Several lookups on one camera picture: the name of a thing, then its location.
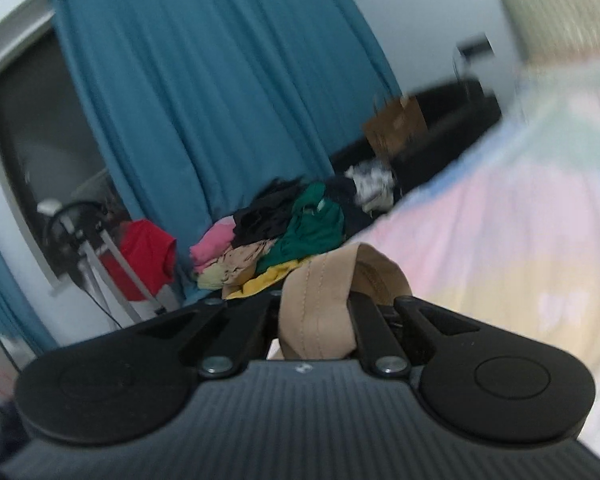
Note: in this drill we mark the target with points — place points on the black sofa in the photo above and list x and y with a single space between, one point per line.
430 125

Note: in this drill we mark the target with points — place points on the pink garment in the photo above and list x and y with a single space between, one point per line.
212 245

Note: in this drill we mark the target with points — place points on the green garment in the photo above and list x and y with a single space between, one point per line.
305 232

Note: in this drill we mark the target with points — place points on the cream ribbed cloth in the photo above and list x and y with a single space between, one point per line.
560 10

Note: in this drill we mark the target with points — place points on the red garment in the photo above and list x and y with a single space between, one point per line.
145 255

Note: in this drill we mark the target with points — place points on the pastel striped bed sheet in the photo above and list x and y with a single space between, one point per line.
520 220

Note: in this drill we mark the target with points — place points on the yellow garment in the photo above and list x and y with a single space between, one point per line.
267 280

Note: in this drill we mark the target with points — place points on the brown cardboard box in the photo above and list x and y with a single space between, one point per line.
395 127

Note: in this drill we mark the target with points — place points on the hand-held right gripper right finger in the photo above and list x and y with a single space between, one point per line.
375 330

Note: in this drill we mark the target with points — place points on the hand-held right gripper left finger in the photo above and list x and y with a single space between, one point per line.
240 327

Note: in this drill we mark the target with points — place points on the beige patterned garment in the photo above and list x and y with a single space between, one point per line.
237 262

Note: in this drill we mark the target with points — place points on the dark window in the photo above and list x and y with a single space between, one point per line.
35 145

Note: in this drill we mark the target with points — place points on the white and black patterned garment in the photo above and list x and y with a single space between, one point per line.
375 185

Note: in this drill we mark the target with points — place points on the dark navy garment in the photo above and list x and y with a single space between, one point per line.
345 205

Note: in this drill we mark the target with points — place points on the teal curtain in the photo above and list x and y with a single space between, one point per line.
10 290
215 85

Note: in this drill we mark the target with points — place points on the white stand with black fan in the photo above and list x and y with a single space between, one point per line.
75 240

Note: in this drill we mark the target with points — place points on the black wall socket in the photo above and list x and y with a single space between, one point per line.
475 46

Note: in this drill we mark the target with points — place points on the beige pants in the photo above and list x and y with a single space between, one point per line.
325 305

